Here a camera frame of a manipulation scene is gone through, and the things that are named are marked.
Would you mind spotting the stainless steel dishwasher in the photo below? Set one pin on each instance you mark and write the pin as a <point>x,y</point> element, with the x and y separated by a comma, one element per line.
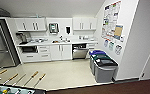
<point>79,51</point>

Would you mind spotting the white two-door base cabinet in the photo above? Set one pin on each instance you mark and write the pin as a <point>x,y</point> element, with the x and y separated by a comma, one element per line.
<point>61,52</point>

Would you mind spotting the steel paper towel dispenser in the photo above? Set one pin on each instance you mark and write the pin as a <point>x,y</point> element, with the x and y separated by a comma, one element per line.
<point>53,28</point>

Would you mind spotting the green-lidded waste bin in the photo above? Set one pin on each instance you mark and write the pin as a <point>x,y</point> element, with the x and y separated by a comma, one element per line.
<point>102,59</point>

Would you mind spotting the black built-in microwave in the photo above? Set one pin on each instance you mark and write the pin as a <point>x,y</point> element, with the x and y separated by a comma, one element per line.
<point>28,49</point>

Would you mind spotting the black coffee maker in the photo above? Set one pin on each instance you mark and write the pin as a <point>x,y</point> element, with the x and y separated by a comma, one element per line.
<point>21,37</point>

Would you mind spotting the stainless steel refrigerator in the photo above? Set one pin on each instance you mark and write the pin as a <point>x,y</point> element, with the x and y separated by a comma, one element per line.
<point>2,43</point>

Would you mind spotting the green foosball table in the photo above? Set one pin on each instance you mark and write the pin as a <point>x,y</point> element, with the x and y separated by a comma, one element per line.
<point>11,85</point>

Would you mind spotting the black wall soap dispenser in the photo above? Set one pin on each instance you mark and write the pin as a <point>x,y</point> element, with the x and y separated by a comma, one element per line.
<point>68,30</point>

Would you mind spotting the white three-door wall cabinet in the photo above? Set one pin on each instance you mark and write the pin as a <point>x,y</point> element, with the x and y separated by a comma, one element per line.
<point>84,23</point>
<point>31,25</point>

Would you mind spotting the wall bulletin board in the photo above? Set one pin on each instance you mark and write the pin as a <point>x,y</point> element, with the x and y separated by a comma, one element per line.
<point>111,20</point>

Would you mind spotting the tan blue wall notice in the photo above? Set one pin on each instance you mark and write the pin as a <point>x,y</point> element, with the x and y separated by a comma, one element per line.
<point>118,32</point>

